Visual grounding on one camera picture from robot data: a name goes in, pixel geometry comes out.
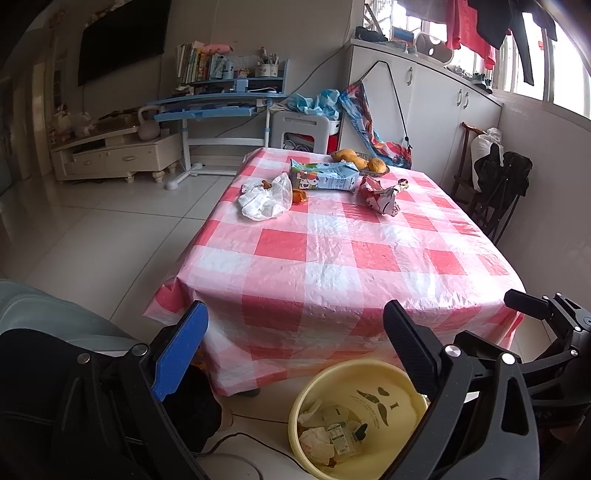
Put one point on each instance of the yellow waste bin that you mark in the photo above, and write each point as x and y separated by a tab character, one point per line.
392	383

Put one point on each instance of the black clothes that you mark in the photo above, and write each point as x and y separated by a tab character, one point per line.
505	173

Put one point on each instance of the red hanging garment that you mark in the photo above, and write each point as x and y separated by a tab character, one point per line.
466	27

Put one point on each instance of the blue milk carton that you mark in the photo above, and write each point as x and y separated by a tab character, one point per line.
323	177

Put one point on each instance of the white plastic bag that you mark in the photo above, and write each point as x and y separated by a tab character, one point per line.
268	201

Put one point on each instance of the white sideboard cabinet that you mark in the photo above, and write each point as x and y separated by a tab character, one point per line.
434	106

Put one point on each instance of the plush toys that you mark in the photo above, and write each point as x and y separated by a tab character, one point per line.
74	122

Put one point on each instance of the orange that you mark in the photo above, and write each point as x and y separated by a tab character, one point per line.
356	163
377	165
344	154

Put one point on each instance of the cream tv cabinet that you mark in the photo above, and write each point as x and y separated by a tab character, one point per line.
115	154

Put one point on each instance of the white plastic stool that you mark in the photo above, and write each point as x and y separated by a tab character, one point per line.
300	124

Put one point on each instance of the dark wooden chair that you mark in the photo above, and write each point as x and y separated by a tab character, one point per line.
464	152

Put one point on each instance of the white kettlebell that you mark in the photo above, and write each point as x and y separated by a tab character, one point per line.
148	127

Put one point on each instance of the pen pot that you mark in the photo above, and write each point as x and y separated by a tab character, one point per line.
266	69

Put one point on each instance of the small blue box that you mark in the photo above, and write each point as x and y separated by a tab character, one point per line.
242	84

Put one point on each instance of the grey rounded object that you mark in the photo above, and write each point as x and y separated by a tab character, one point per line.
434	46

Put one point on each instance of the black television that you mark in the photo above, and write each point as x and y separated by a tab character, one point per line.
122	41

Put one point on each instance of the colourful printed bag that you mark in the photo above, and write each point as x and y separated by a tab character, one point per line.
360	110

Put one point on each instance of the small green white packet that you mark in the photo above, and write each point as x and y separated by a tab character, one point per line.
340	438

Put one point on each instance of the blue plastic bag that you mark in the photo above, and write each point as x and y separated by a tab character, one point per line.
318	104

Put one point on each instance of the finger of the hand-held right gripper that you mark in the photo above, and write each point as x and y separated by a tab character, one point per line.
526	302

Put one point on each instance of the pale green chair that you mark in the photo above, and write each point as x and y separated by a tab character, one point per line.
51	309

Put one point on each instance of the crumpled red white carton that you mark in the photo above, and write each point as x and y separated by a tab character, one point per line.
381	198

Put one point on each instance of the row of books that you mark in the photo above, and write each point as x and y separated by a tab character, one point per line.
191	64

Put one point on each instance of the pink checked tablecloth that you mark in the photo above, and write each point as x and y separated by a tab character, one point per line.
323	258

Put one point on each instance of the blue study desk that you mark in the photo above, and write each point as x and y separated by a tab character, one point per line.
207	104

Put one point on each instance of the black hanging garment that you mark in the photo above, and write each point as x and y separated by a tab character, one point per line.
498	18

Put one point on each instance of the pink plush toy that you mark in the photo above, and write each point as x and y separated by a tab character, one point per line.
217	48

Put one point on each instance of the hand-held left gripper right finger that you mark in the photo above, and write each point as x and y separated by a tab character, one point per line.
411	341

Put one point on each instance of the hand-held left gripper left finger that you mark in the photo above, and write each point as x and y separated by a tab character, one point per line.
182	346

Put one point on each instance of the grey shoes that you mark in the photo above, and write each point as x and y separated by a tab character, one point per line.
480	81

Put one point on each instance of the white cloth bag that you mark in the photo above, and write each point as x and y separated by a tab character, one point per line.
485	143

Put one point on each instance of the fruit plate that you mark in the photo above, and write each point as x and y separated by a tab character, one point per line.
383	173

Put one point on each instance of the person's black trousers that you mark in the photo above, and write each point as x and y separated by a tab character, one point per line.
27	392

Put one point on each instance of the crumpled white tissue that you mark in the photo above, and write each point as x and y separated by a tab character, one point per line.
318	436

